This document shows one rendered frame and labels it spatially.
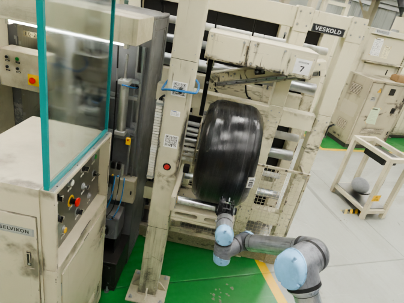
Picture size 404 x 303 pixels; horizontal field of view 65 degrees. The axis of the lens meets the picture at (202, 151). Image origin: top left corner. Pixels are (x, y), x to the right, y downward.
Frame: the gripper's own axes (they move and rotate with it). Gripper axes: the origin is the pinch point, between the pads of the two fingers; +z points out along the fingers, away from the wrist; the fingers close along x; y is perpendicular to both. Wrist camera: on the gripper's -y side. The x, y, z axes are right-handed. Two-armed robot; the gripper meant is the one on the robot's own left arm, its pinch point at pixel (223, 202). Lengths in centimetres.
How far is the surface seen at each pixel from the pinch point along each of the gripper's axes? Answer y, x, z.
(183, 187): -16, 24, 42
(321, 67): 75, -41, 49
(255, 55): 74, -1, 34
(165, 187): -7.5, 33.6, 18.3
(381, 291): -93, -156, 83
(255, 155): 29.1, -9.3, -1.1
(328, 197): -76, -147, 223
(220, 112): 44.2, 11.4, 9.4
